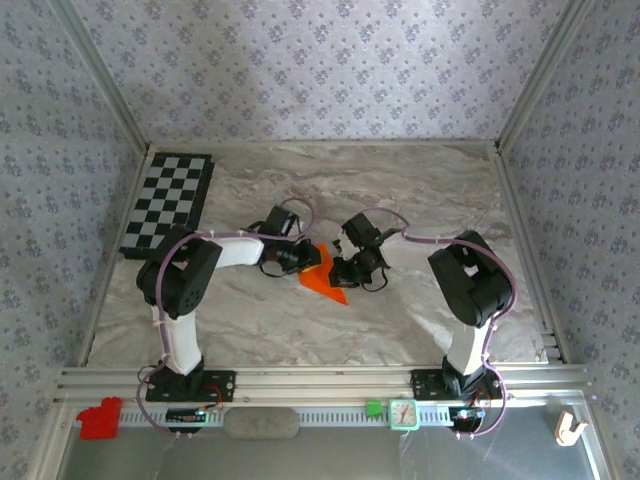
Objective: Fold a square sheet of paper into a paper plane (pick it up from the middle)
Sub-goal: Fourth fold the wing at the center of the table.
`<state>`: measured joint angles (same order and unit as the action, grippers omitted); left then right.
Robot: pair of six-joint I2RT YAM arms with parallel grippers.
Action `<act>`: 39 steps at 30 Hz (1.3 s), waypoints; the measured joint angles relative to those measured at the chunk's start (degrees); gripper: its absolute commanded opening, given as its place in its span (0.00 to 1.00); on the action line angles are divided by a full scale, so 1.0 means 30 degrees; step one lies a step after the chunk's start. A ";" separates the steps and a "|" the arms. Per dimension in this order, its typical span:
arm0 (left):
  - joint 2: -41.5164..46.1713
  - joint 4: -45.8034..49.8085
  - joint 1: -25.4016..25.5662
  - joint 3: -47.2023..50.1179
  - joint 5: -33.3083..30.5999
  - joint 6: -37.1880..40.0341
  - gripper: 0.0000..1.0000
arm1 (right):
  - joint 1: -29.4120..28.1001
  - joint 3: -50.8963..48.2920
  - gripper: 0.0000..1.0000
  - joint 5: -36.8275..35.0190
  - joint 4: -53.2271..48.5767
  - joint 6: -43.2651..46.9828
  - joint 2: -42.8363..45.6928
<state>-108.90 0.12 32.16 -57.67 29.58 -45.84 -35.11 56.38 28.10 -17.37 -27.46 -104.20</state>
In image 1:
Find orange square paper sheet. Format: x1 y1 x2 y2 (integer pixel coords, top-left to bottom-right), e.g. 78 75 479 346
298 243 349 307

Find black grey checkerboard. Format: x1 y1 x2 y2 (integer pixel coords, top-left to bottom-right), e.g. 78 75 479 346
118 152 216 262

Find mint green clock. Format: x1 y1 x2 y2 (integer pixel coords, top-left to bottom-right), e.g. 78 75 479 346
388 397 421 432

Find grey oval pad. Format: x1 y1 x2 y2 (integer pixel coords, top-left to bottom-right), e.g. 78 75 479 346
222 406 302 441

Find red plastic block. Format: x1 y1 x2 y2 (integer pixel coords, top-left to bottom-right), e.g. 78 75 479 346
75 396 124 441

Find wooden hook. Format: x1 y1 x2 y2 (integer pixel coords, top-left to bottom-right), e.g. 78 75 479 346
555 410 589 447

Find thin black cable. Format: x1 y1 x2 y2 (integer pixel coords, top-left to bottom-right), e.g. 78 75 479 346
258 257 296 280
359 264 390 293

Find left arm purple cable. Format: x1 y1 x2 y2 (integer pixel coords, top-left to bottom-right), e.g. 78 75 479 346
137 198 316 437

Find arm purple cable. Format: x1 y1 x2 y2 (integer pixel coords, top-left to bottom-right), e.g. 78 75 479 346
137 198 316 437
367 207 519 439

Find aluminium mounting rail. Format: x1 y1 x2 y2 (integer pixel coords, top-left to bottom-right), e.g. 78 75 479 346
53 363 592 404

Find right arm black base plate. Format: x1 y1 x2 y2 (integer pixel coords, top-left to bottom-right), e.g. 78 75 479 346
410 368 503 402

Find white slotted cable duct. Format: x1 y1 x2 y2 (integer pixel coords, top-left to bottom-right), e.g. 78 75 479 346
118 405 454 427

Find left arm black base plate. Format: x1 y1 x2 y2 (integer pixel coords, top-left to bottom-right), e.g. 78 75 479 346
145 368 237 403

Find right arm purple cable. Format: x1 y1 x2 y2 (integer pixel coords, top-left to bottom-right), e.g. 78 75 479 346
367 207 519 439

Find aluminium side rail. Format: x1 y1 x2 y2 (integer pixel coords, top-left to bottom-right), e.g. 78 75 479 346
489 149 571 364

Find aluminium frame post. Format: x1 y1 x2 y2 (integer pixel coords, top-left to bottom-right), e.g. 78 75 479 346
49 0 152 157
493 0 597 154

